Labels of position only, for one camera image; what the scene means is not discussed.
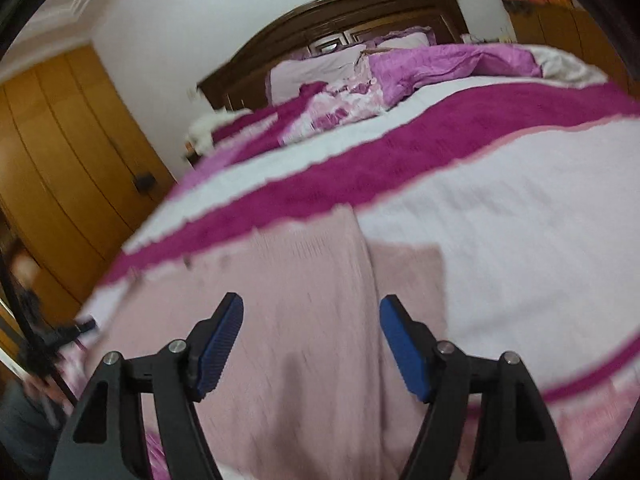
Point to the dark wooden nightstand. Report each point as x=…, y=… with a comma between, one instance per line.
x=190, y=156

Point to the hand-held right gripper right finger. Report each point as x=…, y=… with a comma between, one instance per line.
x=405, y=352

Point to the large lilac pillow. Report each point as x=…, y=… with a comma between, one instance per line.
x=315, y=72

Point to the black hanging bag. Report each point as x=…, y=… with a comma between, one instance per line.
x=145, y=183

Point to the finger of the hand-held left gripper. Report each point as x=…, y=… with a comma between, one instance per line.
x=85, y=325

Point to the low wooden cabinet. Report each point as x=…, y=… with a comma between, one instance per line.
x=570, y=35

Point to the small lilac ruffled pillow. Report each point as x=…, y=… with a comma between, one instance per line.
x=405, y=40

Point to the bed with floral sheet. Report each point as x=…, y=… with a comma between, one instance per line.
x=500, y=160

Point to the folded purple quilt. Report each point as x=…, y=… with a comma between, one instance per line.
x=425, y=70

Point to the dark wooden headboard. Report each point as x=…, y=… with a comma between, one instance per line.
x=300, y=25

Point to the white pillow on nightstand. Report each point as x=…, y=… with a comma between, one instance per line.
x=210, y=127

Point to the wooden wardrobe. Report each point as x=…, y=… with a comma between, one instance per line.
x=75, y=160

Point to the pink knit cardigan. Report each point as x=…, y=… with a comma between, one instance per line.
x=310, y=310

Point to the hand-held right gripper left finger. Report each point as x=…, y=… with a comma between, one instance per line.
x=220, y=347

